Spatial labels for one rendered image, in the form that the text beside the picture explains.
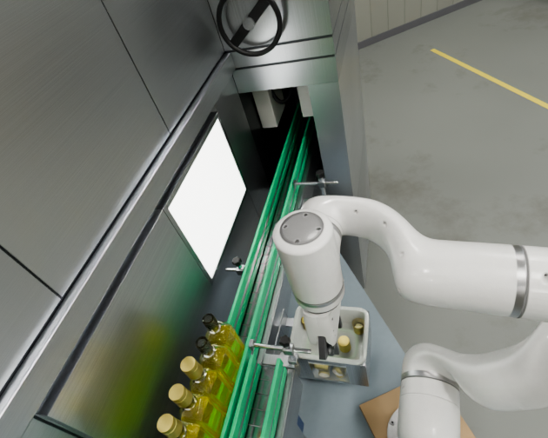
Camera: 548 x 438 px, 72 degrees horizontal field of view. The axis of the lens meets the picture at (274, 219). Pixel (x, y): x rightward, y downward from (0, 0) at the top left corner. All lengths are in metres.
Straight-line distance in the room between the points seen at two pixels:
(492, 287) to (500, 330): 1.86
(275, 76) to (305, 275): 1.00
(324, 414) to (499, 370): 0.71
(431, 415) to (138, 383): 0.62
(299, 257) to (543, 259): 0.28
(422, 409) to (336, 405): 0.52
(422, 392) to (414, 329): 1.41
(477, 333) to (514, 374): 1.58
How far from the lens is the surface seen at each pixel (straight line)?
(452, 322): 2.35
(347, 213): 0.59
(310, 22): 1.33
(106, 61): 0.92
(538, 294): 0.52
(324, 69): 1.38
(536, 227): 2.84
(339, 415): 1.36
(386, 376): 1.39
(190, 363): 0.87
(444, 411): 0.91
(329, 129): 1.51
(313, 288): 0.55
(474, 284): 0.51
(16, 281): 0.73
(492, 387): 0.79
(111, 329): 0.85
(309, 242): 0.50
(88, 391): 0.84
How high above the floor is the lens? 2.05
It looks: 44 degrees down
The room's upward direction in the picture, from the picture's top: 19 degrees counter-clockwise
